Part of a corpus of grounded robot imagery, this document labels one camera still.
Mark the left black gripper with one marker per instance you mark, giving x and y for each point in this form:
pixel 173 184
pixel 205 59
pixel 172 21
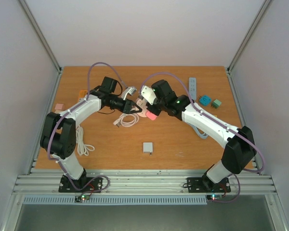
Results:
pixel 127 106

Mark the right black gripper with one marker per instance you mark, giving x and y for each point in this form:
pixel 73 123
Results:
pixel 159 108

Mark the round pink socket base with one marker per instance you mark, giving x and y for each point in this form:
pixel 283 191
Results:
pixel 141 102

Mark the coral pink plug adapter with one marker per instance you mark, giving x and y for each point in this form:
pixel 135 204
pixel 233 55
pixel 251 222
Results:
pixel 150 115

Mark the white grey plug adapter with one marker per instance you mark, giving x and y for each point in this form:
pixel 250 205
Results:
pixel 148 148

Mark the light blue power strip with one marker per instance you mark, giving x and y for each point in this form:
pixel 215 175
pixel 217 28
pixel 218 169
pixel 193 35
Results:
pixel 192 87

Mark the teal plug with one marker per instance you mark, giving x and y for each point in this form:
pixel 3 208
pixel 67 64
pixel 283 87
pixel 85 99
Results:
pixel 204 100

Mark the mint green usb charger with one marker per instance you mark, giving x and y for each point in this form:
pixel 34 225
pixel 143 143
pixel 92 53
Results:
pixel 216 103

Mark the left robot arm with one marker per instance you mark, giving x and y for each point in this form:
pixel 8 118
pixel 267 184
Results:
pixel 59 130

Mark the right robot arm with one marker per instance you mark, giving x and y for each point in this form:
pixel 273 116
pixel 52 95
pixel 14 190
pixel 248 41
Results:
pixel 238 143

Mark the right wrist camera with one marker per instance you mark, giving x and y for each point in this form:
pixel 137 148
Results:
pixel 148 94

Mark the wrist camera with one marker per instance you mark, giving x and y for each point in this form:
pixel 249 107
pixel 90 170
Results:
pixel 148 94
pixel 128 91

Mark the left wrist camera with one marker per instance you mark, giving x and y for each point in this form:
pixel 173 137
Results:
pixel 128 91

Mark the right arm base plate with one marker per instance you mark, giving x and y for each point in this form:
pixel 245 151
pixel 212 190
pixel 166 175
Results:
pixel 199 185

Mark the grey slotted cable duct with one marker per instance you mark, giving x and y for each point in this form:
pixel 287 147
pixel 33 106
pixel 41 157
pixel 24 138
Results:
pixel 115 200

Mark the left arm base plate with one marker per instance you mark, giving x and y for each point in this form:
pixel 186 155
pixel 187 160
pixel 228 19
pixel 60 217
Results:
pixel 65 186

